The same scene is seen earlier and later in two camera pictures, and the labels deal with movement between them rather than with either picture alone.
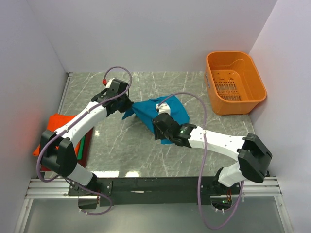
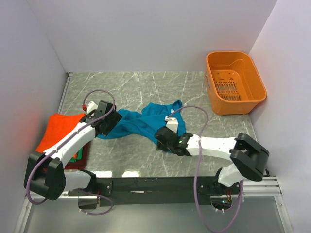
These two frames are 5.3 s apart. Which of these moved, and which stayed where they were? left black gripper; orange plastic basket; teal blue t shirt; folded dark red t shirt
Moved: left black gripper; teal blue t shirt
Stayed: orange plastic basket; folded dark red t shirt
